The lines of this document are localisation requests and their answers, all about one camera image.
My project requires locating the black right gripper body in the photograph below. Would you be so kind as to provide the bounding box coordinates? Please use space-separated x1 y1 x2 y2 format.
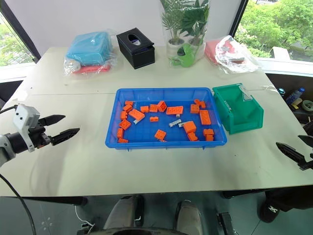
300 151 313 171

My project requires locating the blue plastic tray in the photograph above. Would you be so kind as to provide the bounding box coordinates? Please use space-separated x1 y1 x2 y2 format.
105 87 228 151

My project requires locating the pink folded cloth pack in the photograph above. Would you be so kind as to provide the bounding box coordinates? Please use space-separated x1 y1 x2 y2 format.
204 39 246 66

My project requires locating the black shoe with white logo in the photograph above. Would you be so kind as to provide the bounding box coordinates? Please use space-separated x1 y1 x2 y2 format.
258 195 282 224

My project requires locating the grey round bowl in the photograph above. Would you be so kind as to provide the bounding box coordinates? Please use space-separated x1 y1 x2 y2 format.
301 98 313 111

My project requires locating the black tissue box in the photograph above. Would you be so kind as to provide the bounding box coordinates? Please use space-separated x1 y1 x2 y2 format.
116 27 156 71

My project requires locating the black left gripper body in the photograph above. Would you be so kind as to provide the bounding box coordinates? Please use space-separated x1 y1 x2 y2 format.
27 118 53 149

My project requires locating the crumpled clear plastic bag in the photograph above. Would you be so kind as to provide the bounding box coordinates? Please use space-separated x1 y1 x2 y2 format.
214 35 263 74

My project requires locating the long orange block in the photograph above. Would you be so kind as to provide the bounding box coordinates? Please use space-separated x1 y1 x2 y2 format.
199 109 212 126
166 106 184 116

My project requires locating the grey rounded foot cover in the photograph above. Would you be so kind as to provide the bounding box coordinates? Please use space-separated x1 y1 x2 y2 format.
103 195 145 231
174 200 204 235

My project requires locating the black window frame post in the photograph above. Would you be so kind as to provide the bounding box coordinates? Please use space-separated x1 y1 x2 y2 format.
228 0 249 43
0 0 42 64

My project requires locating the thin white cable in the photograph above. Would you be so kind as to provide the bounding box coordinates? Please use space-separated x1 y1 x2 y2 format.
74 205 96 230

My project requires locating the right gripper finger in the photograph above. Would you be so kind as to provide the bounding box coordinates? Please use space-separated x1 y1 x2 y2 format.
298 135 313 148
275 141 308 170

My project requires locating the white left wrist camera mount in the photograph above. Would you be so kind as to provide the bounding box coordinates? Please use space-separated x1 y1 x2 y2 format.
12 103 41 153

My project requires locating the green plastic bin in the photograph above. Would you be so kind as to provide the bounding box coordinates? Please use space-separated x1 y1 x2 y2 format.
212 83 265 135

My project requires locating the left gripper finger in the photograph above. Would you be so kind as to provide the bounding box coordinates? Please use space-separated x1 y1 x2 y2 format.
50 127 81 147
38 114 67 128

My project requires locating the plastic water bottle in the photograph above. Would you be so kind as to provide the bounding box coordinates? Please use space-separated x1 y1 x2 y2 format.
285 87 306 105

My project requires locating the green watering can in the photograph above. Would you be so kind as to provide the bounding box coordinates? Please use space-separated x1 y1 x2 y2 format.
170 43 201 68

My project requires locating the large orange block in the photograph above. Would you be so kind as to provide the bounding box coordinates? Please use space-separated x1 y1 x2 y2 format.
182 121 197 134
128 109 145 122

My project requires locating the blue folded cloth pack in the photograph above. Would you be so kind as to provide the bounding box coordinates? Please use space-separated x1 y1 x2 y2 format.
65 31 112 67

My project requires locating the broadleaf plant in white pot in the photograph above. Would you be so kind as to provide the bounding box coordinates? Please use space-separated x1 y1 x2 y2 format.
180 0 211 60

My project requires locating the red folded cloth pack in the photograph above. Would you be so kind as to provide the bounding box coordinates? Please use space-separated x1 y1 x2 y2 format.
72 63 112 74

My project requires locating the white chair back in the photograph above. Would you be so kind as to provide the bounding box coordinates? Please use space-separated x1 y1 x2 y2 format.
269 46 292 60

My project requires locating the palm plant in white pot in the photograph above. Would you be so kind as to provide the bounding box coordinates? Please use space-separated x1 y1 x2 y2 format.
160 0 188 59

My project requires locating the clear label card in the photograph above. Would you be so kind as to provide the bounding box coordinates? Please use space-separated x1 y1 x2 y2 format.
238 84 254 102

